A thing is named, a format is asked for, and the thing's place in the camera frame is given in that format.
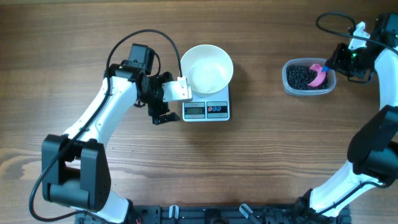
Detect white digital kitchen scale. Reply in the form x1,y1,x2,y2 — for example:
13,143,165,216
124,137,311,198
182,86,230,122

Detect black beans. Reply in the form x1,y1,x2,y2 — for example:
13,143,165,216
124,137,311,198
286,65,328,90

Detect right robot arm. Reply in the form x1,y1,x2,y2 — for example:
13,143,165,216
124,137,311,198
291,12,397,223

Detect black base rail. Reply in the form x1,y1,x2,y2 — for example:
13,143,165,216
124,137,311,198
74,203,352,224

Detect clear plastic container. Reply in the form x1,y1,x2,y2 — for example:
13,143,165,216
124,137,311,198
282,58,336,96

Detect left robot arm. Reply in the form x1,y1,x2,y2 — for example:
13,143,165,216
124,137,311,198
36,44,192,223

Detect pink scoop blue handle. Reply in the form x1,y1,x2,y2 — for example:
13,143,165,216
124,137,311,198
308,64,330,87

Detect white bowl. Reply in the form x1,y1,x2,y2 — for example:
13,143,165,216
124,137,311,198
181,44,234,95

